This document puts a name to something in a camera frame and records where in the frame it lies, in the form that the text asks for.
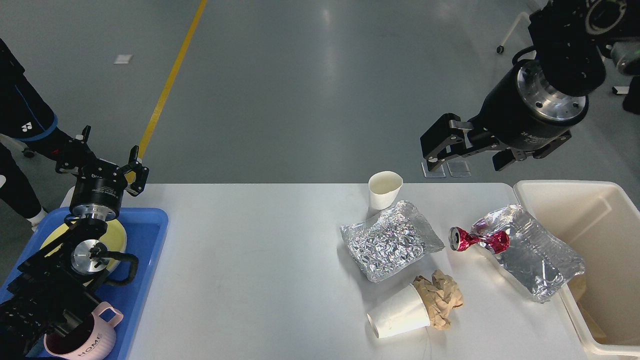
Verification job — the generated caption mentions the white paper cup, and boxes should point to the white paper cup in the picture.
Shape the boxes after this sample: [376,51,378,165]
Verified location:
[366,284,431,338]
[368,170,403,210]

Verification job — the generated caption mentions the clear floor plate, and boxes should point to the clear floor plate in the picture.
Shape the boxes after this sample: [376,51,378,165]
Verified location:
[421,160,447,179]
[446,160,472,178]

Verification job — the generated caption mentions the pink HOME mug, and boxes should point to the pink HOME mug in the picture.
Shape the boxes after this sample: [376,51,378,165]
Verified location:
[43,301,124,360]

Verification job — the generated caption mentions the crushed red soda can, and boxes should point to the crushed red soda can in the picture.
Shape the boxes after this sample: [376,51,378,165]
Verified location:
[449,227,511,255]

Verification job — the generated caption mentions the clear floor plate right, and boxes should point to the clear floor plate right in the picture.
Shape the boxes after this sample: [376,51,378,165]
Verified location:
[446,160,472,178]

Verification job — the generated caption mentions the clear floor plate left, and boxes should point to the clear floor plate left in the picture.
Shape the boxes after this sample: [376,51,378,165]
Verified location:
[421,160,447,179]

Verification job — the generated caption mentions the lying white paper cup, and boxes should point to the lying white paper cup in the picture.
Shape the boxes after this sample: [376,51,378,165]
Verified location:
[366,284,431,338]

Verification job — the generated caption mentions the person in black jacket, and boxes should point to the person in black jacket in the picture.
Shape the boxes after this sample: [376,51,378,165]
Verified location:
[0,41,71,231]

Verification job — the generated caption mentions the beige plastic bin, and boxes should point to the beige plastic bin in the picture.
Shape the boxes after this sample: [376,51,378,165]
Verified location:
[513,180,640,358]

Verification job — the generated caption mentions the crumpled brown paper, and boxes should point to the crumpled brown paper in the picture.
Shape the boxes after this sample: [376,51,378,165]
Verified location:
[413,269,464,331]

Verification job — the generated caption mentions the white floor marker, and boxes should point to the white floor marker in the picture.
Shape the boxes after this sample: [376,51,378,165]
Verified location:
[113,54,133,65]

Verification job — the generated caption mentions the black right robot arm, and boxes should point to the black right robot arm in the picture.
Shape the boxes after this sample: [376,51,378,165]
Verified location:
[420,0,640,173]

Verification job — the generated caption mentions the silver foil bag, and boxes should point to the silver foil bag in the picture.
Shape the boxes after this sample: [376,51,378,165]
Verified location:
[471,204,586,304]
[340,200,445,283]

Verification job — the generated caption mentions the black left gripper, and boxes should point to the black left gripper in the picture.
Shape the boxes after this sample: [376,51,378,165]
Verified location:
[55,125,150,222]

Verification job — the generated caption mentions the white office chair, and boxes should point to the white office chair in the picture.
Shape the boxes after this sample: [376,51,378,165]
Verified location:
[495,12,531,55]

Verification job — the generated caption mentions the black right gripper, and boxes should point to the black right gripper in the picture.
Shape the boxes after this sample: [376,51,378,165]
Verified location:
[420,60,589,172]

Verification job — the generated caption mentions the yellow plastic plate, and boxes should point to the yellow plastic plate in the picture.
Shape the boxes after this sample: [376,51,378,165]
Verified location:
[40,220,127,287]

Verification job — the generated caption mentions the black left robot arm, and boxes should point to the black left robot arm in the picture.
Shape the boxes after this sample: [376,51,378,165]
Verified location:
[0,126,150,360]

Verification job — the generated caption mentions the blue plastic tray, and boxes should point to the blue plastic tray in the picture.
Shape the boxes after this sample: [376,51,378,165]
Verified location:
[0,207,169,360]

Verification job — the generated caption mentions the brown paper sheet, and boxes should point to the brown paper sheet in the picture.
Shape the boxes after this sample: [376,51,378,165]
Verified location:
[567,275,608,346]

